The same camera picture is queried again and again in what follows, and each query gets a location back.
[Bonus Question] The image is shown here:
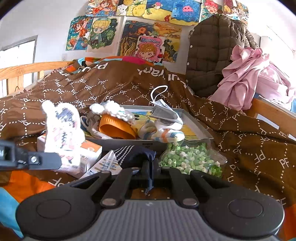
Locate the navy striped sock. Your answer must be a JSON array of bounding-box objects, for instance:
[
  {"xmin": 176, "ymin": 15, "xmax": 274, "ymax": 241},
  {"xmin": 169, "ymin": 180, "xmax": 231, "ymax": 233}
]
[{"xmin": 114, "ymin": 146, "xmax": 156, "ymax": 195}]

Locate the grey face mask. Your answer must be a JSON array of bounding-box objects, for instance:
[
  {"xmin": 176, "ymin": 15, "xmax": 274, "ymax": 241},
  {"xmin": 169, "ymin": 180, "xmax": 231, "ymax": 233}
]
[{"xmin": 150, "ymin": 85, "xmax": 183, "ymax": 125}]

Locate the small white medicine box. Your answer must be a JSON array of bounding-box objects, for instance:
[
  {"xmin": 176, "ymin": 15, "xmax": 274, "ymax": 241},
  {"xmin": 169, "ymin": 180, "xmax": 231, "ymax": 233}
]
[{"xmin": 80, "ymin": 150, "xmax": 122, "ymax": 179}]

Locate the bag of green paper stars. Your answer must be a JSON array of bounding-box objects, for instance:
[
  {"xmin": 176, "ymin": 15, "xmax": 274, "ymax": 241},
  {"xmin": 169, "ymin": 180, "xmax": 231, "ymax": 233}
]
[{"xmin": 159, "ymin": 139, "xmax": 227, "ymax": 177}]

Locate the orange white tissue box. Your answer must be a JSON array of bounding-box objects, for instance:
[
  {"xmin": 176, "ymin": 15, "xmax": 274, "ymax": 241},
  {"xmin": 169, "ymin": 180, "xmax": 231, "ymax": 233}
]
[{"xmin": 57, "ymin": 133, "xmax": 102, "ymax": 178}]

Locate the grey tray box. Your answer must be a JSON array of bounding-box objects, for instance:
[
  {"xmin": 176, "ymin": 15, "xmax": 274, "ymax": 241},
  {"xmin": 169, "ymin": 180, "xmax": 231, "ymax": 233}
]
[{"xmin": 86, "ymin": 105, "xmax": 214, "ymax": 152}]

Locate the grey white glove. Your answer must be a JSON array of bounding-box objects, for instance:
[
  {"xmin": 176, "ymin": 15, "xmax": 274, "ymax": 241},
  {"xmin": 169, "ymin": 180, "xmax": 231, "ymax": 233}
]
[{"xmin": 80, "ymin": 112, "xmax": 112, "ymax": 140}]

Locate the orange silicone cup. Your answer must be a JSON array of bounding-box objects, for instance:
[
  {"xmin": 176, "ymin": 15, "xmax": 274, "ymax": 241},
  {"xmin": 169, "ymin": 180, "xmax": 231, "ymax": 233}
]
[{"xmin": 98, "ymin": 114, "xmax": 137, "ymax": 140}]

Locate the striped colourful sock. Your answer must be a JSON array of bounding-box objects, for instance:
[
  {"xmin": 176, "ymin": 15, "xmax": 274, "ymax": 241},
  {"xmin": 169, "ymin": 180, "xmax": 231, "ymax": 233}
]
[{"xmin": 131, "ymin": 119, "xmax": 185, "ymax": 143}]

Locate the brown patterned duvet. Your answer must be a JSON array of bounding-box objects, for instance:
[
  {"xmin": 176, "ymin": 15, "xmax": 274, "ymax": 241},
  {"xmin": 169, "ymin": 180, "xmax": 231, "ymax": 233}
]
[{"xmin": 1, "ymin": 59, "xmax": 295, "ymax": 207}]

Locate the pink cloth pile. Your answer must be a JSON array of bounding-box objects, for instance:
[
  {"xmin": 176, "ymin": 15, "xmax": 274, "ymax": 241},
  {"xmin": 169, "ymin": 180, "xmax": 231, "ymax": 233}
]
[{"xmin": 208, "ymin": 45, "xmax": 295, "ymax": 111}]

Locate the red-haired girl drawing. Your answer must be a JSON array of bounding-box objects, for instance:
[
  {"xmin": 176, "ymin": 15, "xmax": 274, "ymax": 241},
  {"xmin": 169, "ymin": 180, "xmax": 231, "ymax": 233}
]
[{"xmin": 66, "ymin": 16, "xmax": 93, "ymax": 51}]

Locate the blond boy drawing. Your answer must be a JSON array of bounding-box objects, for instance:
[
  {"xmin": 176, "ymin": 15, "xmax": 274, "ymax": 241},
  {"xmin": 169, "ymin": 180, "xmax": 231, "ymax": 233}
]
[{"xmin": 86, "ymin": 16, "xmax": 122, "ymax": 53}]

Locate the pink cartoon girl drawing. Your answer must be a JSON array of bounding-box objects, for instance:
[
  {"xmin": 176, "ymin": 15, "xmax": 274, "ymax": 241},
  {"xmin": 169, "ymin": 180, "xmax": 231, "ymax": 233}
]
[{"xmin": 135, "ymin": 35, "xmax": 165, "ymax": 63}]

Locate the brown quilted jacket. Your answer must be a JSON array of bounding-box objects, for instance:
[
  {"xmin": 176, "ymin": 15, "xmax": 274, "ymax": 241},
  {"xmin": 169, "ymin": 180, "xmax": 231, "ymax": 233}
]
[{"xmin": 186, "ymin": 14, "xmax": 258, "ymax": 98}]

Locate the orange landscape drawing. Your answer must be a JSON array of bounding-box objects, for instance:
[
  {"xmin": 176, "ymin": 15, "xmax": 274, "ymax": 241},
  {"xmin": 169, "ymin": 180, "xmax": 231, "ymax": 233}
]
[{"xmin": 153, "ymin": 22, "xmax": 182, "ymax": 63}]

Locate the mermaid girl drawing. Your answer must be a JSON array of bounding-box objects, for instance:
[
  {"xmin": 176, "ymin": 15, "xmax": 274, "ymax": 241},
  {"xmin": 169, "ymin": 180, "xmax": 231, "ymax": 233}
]
[{"xmin": 85, "ymin": 0, "xmax": 119, "ymax": 17}]

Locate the pink jellyfish drawing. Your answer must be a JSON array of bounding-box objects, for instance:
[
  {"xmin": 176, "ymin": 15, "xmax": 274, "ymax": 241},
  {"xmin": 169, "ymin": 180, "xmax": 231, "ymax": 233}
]
[{"xmin": 170, "ymin": 0, "xmax": 201, "ymax": 26}]

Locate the yellow sand sea drawing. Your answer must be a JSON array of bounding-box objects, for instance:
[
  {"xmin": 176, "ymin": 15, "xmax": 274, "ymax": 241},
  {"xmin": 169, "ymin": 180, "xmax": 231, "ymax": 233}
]
[{"xmin": 142, "ymin": 0, "xmax": 174, "ymax": 22}]

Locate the red-haired boy drawing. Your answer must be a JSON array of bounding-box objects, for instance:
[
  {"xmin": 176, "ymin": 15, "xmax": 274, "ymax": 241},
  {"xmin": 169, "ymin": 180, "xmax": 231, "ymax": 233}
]
[{"xmin": 200, "ymin": 0, "xmax": 223, "ymax": 21}]

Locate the wooden bed rail right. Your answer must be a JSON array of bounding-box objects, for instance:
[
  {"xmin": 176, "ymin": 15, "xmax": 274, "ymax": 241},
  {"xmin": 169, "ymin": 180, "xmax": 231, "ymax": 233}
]
[{"xmin": 244, "ymin": 96, "xmax": 295, "ymax": 138}]

